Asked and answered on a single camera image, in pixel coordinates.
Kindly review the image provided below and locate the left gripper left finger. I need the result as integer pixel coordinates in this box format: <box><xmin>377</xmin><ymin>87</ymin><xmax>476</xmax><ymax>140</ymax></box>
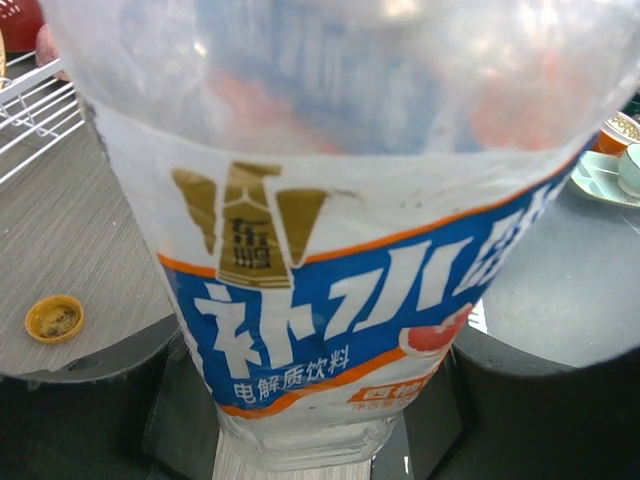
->
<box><xmin>1</xmin><ymin>315</ymin><xmax>218</xmax><ymax>479</ymax></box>

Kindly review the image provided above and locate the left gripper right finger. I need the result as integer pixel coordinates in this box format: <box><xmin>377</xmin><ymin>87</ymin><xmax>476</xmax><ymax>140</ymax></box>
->
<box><xmin>369</xmin><ymin>319</ymin><xmax>640</xmax><ymax>480</ymax></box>

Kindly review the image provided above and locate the clear plastic water bottle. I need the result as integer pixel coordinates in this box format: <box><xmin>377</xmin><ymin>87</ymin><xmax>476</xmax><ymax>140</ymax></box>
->
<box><xmin>41</xmin><ymin>1</ymin><xmax>639</xmax><ymax>471</ymax></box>

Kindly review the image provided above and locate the orange bottle cap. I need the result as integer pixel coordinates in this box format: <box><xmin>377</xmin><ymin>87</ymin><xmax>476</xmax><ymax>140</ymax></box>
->
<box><xmin>24</xmin><ymin>295</ymin><xmax>86</xmax><ymax>345</ymax></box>

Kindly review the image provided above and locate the teal saucer with cup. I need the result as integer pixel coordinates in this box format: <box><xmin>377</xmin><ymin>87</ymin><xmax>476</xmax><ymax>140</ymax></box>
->
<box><xmin>571</xmin><ymin>144</ymin><xmax>639</xmax><ymax>209</ymax></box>

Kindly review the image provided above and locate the orange patterned cup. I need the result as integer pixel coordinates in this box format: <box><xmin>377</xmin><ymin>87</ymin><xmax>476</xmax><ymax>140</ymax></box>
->
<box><xmin>595</xmin><ymin>112</ymin><xmax>640</xmax><ymax>156</ymax></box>

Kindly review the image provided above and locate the pink patterned bowl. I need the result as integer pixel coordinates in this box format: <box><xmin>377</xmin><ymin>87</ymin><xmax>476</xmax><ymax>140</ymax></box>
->
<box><xmin>35</xmin><ymin>24</ymin><xmax>59</xmax><ymax>67</ymax></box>

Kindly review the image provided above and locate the red bowl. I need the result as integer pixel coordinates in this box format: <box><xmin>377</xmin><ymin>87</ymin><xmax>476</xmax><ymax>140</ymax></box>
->
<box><xmin>0</xmin><ymin>0</ymin><xmax>44</xmax><ymax>53</ymax></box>

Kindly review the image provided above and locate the white wire dish rack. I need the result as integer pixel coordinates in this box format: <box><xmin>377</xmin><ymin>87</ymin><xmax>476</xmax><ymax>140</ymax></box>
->
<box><xmin>1</xmin><ymin>51</ymin><xmax>84</xmax><ymax>184</ymax></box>

